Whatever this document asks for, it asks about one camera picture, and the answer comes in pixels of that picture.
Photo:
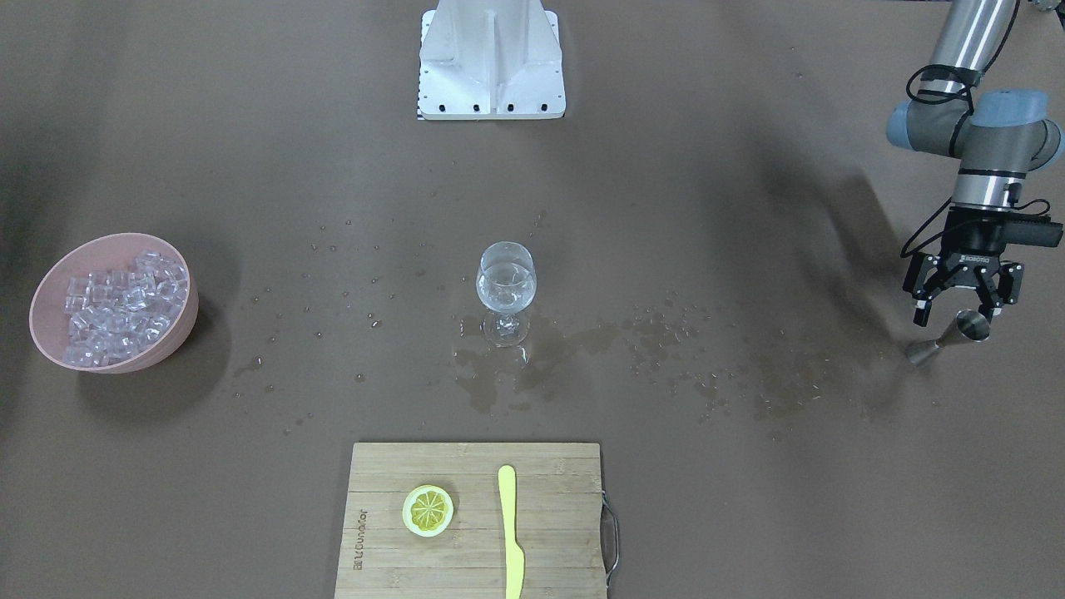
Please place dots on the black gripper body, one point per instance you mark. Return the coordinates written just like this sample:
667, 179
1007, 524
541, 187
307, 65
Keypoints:
965, 259

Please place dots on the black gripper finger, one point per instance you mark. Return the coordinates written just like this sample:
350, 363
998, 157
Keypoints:
990, 301
923, 296

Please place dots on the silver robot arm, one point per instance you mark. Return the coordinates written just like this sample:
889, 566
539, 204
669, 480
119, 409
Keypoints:
999, 138

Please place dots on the clear wine glass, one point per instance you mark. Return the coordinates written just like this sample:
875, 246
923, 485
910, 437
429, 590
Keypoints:
506, 284

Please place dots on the clear ice cubes pile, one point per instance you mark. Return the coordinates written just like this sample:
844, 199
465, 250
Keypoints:
127, 314

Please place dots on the bamboo cutting board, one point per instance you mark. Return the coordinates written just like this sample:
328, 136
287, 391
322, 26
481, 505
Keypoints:
560, 506

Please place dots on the yellow plastic knife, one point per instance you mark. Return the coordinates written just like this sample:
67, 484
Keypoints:
513, 554

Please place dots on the yellow lemon slice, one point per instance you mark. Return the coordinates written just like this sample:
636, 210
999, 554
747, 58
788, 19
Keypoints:
427, 511

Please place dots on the pink bowl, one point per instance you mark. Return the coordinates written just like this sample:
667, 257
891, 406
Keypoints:
46, 318

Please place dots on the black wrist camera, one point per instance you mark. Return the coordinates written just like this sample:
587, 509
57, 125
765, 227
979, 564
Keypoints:
1030, 230

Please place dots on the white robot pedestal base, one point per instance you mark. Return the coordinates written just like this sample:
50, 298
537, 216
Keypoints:
490, 60

